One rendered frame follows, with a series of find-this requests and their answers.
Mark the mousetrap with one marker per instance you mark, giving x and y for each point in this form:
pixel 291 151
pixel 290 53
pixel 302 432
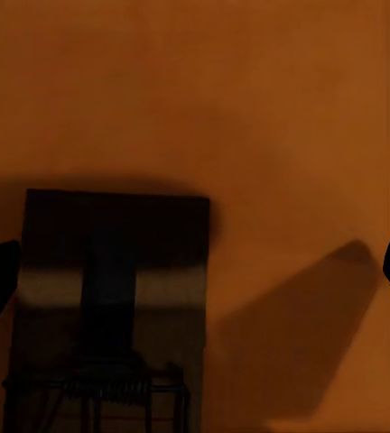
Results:
pixel 110 314

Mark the cabinet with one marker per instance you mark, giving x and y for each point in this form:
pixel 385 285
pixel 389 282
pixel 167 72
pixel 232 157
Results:
pixel 277 110

